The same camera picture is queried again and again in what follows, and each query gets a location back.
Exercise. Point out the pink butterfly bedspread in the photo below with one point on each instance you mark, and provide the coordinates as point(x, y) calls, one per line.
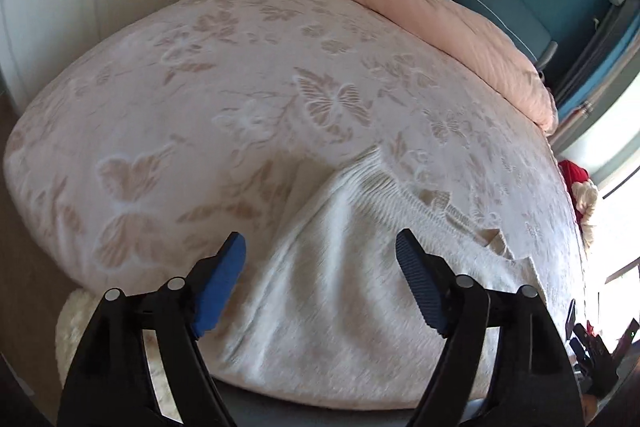
point(193, 123)

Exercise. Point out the pink folded duvet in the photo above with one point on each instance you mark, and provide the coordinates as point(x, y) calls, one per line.
point(479, 45)

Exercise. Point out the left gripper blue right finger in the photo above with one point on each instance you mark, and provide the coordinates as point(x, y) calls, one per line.
point(430, 281)

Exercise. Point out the white fluffy rug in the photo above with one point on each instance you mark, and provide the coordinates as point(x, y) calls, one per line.
point(72, 322)

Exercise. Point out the red and cream plush toy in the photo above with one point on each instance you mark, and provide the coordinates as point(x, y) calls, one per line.
point(585, 199)

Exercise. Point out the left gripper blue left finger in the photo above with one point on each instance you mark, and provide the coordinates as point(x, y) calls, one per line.
point(212, 280)

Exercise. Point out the cream knitted sweater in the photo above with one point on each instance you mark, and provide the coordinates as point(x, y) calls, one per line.
point(325, 316)

